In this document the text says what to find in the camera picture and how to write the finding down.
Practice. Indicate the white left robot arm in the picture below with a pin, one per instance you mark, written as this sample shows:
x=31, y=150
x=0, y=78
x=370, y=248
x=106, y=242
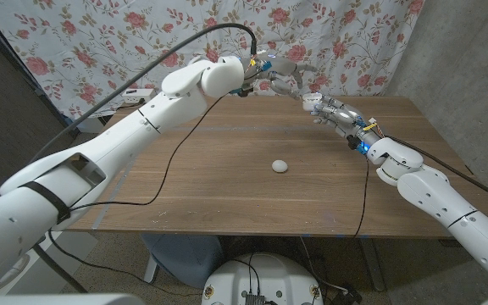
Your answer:
x=121, y=140

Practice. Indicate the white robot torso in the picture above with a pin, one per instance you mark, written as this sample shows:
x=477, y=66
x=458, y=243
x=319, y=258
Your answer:
x=269, y=275

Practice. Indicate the white power strip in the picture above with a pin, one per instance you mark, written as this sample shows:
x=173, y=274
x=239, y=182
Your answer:
x=136, y=95

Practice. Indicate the white AirPods case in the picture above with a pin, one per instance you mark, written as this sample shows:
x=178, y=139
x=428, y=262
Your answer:
x=311, y=101

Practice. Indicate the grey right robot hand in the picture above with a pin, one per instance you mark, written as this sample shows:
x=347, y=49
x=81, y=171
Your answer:
x=345, y=118

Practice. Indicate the white box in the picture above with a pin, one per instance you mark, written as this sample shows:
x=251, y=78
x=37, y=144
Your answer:
x=89, y=126

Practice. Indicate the white egg-shaped object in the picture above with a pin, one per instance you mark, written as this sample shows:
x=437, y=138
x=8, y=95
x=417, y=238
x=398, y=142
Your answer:
x=279, y=166

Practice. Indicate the black power adapter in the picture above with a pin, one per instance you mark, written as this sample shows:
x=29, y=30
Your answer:
x=347, y=296

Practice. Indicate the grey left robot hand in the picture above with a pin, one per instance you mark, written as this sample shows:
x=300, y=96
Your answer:
x=278, y=65

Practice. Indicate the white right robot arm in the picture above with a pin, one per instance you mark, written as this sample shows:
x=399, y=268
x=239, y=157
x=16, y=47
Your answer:
x=439, y=195

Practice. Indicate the floral backdrop cloth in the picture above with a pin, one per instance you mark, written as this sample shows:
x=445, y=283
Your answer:
x=100, y=42

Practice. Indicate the grey table leg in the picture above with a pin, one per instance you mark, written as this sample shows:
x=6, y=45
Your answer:
x=373, y=262

